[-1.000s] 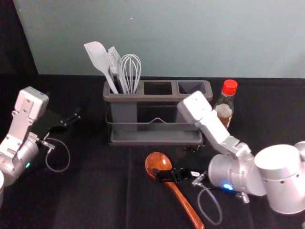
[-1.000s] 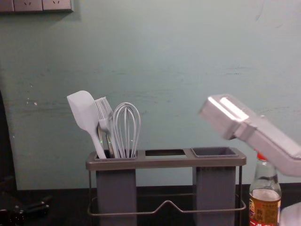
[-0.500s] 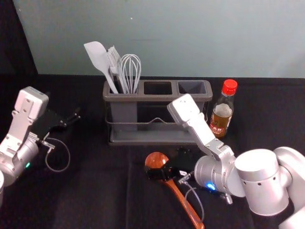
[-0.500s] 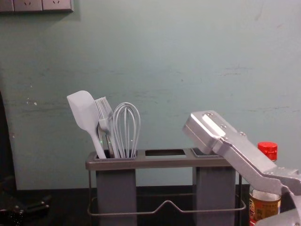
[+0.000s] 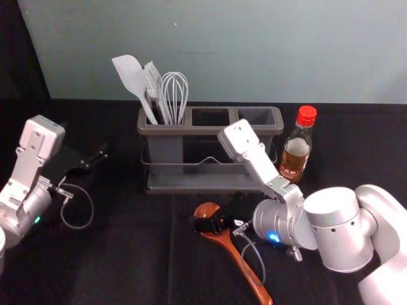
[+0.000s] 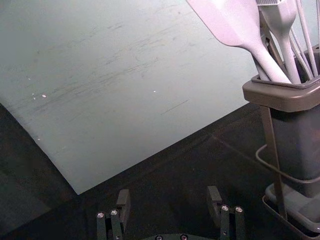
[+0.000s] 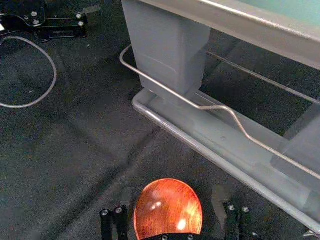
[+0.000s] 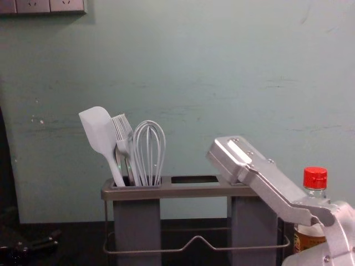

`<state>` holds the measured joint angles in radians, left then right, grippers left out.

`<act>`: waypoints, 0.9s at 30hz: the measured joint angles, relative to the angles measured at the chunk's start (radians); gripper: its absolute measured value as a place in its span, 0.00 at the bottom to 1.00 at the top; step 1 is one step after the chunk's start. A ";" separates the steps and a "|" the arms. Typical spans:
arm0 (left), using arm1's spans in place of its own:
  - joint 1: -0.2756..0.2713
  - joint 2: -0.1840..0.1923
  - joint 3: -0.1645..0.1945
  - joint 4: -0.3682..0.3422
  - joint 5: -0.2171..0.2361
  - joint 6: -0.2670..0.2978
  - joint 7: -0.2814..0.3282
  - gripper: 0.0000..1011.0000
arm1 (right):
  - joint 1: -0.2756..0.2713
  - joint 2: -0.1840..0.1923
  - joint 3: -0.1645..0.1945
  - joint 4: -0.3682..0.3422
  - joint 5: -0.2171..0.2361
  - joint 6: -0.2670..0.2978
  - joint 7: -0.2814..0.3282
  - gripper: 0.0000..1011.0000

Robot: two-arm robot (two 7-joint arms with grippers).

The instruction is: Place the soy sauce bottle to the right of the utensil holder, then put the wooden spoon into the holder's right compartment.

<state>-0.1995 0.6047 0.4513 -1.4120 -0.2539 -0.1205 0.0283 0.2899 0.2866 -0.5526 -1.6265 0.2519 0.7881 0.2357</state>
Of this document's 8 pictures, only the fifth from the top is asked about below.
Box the glass bottle with red cap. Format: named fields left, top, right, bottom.
left=279, top=105, right=318, bottom=185

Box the brown wooden spoon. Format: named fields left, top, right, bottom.
left=193, top=202, right=274, bottom=305

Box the black side panel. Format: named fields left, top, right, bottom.
left=0, top=0, right=52, bottom=101

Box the pale wall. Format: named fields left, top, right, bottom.
left=17, top=0, right=407, bottom=105

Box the thin dark gripper cable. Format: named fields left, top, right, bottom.
left=54, top=184, right=95, bottom=230
left=232, top=221, right=267, bottom=287

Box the grey three-compartment utensil holder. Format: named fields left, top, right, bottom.
left=137, top=105, right=285, bottom=195

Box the grey silicone basting brush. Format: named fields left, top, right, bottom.
left=142, top=60, right=170, bottom=126

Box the black table cloth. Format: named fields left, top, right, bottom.
left=0, top=97, right=407, bottom=305

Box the thin dark right gripper cable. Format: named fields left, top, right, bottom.
left=232, top=221, right=267, bottom=287

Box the grey whisk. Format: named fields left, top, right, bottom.
left=160, top=71, right=190, bottom=126

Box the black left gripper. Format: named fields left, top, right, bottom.
left=41, top=142, right=109, bottom=189

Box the grey silicone spatula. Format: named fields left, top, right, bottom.
left=111, top=54, right=159, bottom=126

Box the thin dark left gripper cable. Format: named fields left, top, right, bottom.
left=54, top=184, right=95, bottom=230

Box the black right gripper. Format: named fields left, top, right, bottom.
left=191, top=189, right=257, bottom=235

